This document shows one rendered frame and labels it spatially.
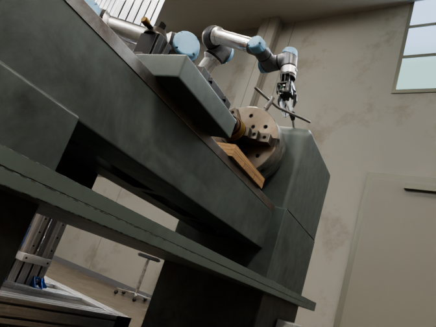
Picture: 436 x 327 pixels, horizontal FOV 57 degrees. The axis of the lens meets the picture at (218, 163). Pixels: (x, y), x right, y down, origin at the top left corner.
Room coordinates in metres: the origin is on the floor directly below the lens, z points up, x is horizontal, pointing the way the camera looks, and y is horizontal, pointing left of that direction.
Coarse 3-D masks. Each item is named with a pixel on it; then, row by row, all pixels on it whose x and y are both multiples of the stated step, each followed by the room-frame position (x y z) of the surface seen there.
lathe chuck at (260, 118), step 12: (240, 108) 1.59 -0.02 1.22; (252, 108) 1.57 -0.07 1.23; (252, 120) 1.56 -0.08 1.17; (264, 120) 1.53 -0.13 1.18; (264, 132) 1.52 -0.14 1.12; (276, 132) 1.50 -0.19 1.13; (240, 144) 1.67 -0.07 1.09; (252, 156) 1.53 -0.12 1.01; (264, 156) 1.51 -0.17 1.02; (276, 156) 1.54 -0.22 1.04
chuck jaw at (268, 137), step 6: (246, 132) 1.47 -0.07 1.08; (252, 132) 1.48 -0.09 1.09; (258, 132) 1.48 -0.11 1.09; (246, 138) 1.50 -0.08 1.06; (252, 138) 1.48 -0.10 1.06; (258, 138) 1.49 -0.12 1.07; (264, 138) 1.48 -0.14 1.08; (270, 138) 1.48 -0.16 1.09; (252, 144) 1.54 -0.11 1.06; (258, 144) 1.52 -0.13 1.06; (264, 144) 1.50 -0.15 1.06; (270, 144) 1.49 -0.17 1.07; (276, 144) 1.51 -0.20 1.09
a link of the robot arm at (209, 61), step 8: (208, 48) 1.94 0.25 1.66; (216, 48) 1.92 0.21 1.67; (224, 48) 1.94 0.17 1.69; (208, 56) 1.97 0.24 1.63; (216, 56) 1.96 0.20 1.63; (224, 56) 1.98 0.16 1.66; (200, 64) 1.99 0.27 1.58; (208, 64) 1.98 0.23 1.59; (216, 64) 2.00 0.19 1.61; (208, 72) 2.00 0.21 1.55
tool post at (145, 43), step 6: (144, 36) 1.07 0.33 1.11; (150, 36) 1.06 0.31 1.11; (156, 36) 1.05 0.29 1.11; (162, 36) 1.06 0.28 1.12; (138, 42) 1.08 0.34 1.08; (144, 42) 1.07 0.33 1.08; (150, 42) 1.06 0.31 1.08; (156, 42) 1.05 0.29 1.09; (162, 42) 1.07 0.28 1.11; (138, 48) 1.07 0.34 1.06; (144, 48) 1.06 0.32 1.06; (150, 48) 1.05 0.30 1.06; (156, 48) 1.05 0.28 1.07; (162, 48) 1.08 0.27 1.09; (168, 48) 1.09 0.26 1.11
